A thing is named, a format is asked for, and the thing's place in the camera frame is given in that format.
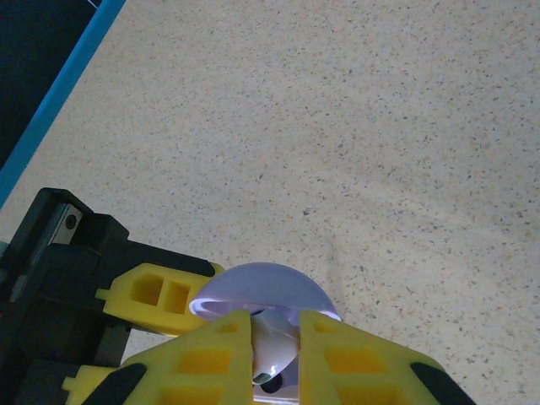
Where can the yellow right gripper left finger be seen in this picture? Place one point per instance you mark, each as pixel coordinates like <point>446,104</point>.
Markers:
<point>202,363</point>

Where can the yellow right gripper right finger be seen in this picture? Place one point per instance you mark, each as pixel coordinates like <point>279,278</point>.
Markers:
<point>358,371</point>

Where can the purple earbud charging case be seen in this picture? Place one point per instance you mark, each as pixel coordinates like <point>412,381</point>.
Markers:
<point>270,287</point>

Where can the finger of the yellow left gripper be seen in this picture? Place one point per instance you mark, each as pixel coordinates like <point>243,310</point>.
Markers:
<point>126,304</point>
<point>84,379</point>

